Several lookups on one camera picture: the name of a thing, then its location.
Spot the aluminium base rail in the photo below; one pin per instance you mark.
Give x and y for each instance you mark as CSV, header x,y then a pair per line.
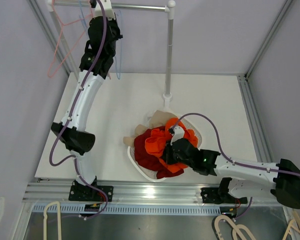
x,y
131,198

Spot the orange t shirt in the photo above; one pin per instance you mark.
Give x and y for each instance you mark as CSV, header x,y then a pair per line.
x,y
155,145

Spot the white perforated plastic basket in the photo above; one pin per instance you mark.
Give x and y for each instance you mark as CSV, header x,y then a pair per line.
x,y
147,174

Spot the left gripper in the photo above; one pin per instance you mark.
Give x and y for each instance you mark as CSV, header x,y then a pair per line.
x,y
114,23

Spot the dark red t shirt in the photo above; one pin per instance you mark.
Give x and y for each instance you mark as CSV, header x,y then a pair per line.
x,y
148,161

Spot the pink hanger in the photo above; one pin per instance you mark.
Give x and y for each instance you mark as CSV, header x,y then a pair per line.
x,y
62,43

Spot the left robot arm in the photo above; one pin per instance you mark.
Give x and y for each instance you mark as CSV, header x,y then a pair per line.
x,y
98,57

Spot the aluminium frame post right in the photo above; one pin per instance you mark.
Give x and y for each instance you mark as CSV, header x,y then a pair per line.
x,y
269,37

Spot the beige t shirt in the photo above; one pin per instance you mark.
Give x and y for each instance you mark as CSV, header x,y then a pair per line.
x,y
158,119

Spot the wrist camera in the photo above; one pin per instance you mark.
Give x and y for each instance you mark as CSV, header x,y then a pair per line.
x,y
177,133
103,8

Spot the light blue hanger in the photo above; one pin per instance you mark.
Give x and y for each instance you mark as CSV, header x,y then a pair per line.
x,y
82,17

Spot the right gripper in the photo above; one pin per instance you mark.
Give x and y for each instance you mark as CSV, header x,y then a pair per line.
x,y
167,154

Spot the metal clothes rack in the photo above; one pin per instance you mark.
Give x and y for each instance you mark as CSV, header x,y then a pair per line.
x,y
169,9

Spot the aluminium frame post left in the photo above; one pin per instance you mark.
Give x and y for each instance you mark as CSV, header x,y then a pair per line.
x,y
46,28

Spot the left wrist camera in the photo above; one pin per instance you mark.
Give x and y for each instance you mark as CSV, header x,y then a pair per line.
x,y
103,8

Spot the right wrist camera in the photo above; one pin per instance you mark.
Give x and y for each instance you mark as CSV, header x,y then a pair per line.
x,y
177,133

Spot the aluminium frame post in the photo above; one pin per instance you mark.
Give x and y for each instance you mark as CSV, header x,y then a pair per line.
x,y
269,37
46,28

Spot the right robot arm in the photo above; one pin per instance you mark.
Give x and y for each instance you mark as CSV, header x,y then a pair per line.
x,y
239,178

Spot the wooden hanger on floor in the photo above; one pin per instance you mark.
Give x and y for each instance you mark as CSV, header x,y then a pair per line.
x,y
220,225

